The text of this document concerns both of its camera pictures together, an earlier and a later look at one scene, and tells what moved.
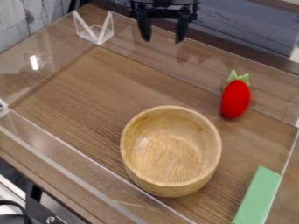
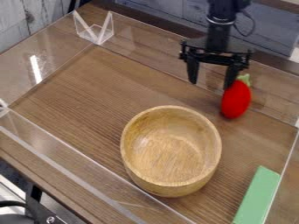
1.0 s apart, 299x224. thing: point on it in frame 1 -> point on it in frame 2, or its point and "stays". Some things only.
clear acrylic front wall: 73,180 stays
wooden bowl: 170,147 stays
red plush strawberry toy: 236,95 stays
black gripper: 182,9 -> 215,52
